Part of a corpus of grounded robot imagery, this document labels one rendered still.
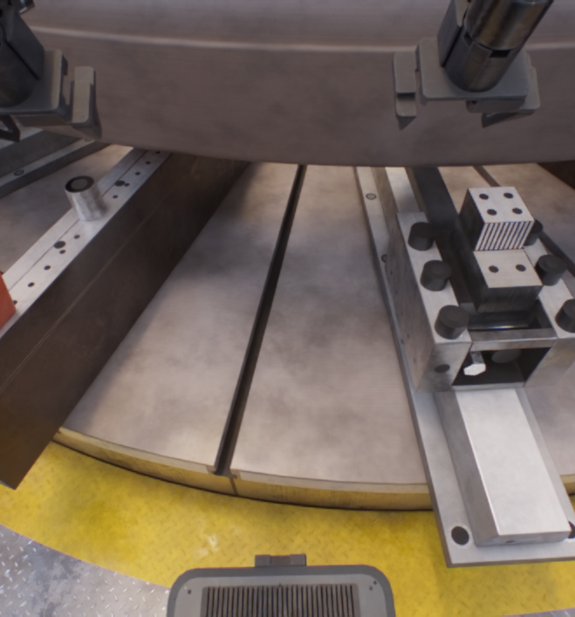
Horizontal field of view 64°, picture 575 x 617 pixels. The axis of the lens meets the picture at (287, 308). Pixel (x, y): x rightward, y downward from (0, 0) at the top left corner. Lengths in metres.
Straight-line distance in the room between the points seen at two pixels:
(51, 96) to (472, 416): 1.05
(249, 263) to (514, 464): 1.04
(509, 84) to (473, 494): 0.89
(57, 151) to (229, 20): 1.47
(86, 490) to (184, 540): 0.37
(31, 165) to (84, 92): 1.85
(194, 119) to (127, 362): 0.74
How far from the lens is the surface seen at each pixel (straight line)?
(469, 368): 1.16
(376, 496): 1.44
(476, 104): 0.52
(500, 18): 0.45
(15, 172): 2.38
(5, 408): 1.27
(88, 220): 1.38
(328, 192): 1.98
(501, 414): 1.24
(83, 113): 0.54
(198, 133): 1.18
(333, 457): 1.26
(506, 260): 1.13
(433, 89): 0.50
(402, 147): 1.13
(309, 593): 1.23
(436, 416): 1.30
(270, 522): 1.53
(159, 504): 1.61
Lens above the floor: 1.48
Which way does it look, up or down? 50 degrees down
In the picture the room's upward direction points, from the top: 2 degrees counter-clockwise
